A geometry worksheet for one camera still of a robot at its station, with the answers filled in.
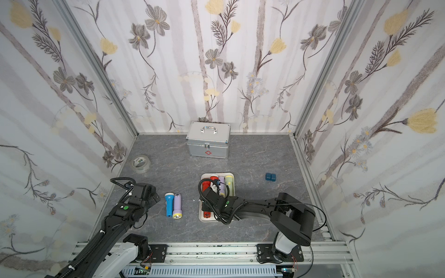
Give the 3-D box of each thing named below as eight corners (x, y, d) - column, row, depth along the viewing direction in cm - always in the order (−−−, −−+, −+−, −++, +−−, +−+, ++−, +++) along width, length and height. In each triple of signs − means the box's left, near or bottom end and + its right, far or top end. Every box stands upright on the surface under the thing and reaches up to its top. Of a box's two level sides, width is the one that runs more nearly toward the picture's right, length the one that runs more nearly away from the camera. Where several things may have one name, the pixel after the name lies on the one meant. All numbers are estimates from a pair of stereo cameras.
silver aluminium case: (190, 158, 110) (186, 141, 97) (195, 130, 127) (191, 112, 114) (230, 158, 110) (231, 141, 97) (229, 130, 127) (230, 112, 114)
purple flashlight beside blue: (174, 220, 85) (172, 217, 83) (174, 197, 93) (172, 194, 90) (182, 218, 86) (181, 216, 83) (181, 195, 94) (180, 192, 91)
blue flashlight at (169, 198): (167, 219, 86) (164, 216, 83) (166, 196, 94) (164, 193, 90) (175, 217, 86) (173, 214, 83) (174, 194, 94) (172, 191, 91)
